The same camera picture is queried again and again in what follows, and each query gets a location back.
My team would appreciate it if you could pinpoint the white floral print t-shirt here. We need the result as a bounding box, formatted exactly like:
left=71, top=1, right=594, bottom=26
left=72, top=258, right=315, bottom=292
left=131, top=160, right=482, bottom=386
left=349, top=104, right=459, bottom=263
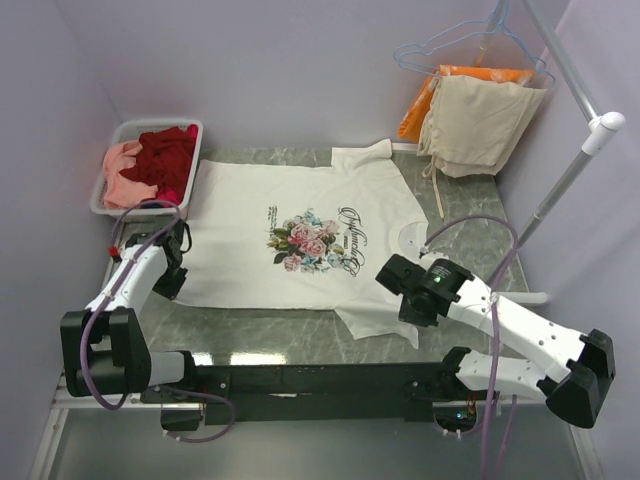
left=177, top=139, right=428, bottom=345

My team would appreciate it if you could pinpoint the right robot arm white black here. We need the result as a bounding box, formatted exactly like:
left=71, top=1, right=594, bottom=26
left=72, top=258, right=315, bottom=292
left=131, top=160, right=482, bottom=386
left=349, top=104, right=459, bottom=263
left=376, top=255, right=616, bottom=429

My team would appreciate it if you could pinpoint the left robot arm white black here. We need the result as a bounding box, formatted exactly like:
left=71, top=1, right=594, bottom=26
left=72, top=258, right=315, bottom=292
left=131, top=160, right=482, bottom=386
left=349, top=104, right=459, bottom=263
left=60, top=220, right=200, bottom=403

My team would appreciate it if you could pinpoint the pink garment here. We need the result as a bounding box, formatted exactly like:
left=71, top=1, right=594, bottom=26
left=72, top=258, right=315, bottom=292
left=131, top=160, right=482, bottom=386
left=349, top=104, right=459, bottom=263
left=102, top=140, right=159, bottom=210

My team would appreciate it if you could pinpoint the dark red garment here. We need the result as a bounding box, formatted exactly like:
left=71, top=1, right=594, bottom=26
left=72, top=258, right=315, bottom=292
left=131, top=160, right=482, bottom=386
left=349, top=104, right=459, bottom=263
left=119, top=125, right=199, bottom=197

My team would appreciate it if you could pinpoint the orange hanging garment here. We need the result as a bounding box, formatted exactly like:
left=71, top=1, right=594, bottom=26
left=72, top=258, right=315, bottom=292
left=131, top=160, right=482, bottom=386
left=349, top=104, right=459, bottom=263
left=397, top=65, right=535, bottom=143

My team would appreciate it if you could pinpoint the beige hanging garment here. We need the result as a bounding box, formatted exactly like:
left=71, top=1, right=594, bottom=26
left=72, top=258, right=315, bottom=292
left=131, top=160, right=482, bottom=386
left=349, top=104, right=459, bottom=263
left=417, top=75, right=547, bottom=218

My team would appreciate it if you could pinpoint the silver white clothes rack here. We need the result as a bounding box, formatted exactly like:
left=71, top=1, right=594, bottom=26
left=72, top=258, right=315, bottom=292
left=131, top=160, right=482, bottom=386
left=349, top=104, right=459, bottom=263
left=389, top=0, right=627, bottom=307

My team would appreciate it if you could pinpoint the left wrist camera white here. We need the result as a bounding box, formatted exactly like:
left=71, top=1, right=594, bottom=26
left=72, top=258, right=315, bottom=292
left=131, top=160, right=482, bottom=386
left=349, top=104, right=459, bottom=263
left=108, top=244, right=144, bottom=263

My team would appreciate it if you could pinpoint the aluminium black mounting rail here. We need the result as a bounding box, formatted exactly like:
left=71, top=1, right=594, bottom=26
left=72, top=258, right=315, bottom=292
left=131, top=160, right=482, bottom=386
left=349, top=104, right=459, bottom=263
left=51, top=362, right=581, bottom=434

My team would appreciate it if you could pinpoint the blue wire hanger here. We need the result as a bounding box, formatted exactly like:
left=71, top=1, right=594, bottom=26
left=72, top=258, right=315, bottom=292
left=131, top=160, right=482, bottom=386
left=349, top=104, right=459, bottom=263
left=393, top=0, right=509, bottom=73
left=494, top=14, right=557, bottom=89

